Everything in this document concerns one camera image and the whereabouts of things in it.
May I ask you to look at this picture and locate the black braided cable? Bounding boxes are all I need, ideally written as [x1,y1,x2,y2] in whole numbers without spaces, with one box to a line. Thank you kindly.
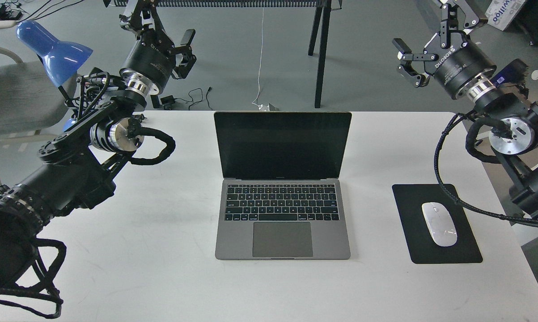
[434,112,538,230]
[0,238,67,319]

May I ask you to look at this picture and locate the black cables power strip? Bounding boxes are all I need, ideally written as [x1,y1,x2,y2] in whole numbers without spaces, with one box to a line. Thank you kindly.
[0,0,85,22]

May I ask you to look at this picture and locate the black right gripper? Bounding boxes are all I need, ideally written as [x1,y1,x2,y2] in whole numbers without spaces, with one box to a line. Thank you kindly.
[392,0,496,99]

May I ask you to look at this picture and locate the black braided right cable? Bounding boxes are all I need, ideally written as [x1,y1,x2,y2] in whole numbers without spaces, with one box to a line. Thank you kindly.
[434,112,538,230]

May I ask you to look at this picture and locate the black braided left cable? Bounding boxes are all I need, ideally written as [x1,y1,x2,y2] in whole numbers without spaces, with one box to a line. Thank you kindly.
[0,238,67,319]

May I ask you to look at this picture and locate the white cardboard box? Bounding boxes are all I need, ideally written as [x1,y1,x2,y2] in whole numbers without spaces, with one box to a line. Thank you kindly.
[485,0,528,31]

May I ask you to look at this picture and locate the black mouse pad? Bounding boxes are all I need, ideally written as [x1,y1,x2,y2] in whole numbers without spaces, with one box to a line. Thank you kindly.
[392,184,483,264]

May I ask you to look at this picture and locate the blue desk lamp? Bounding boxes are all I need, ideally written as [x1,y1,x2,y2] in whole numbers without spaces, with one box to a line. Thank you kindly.
[17,20,93,131]

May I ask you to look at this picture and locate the white hanging cable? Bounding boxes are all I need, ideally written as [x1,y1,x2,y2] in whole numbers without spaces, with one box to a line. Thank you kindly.
[251,7,279,112]

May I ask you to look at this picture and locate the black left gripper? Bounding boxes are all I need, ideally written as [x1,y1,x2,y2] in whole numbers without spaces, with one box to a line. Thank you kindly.
[119,0,197,94]

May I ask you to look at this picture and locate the grey white chair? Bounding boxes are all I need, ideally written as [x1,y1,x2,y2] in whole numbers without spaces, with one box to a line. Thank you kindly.
[0,21,76,191]

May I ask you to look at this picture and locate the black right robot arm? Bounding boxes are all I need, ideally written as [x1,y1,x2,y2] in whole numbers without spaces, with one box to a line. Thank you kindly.
[392,0,538,227]

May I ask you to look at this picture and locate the grey laptop notebook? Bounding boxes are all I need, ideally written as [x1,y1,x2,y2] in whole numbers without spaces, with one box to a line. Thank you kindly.
[214,111,352,260]

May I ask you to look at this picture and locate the black power adapter cable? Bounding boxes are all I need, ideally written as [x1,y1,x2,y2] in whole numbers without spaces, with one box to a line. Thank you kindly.
[150,86,214,111]

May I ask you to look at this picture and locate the white computer mouse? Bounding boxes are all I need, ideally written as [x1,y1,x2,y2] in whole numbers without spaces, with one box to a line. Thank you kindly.
[421,202,458,247]

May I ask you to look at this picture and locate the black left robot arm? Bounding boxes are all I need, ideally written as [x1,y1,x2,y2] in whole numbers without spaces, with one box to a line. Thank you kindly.
[0,0,196,319]

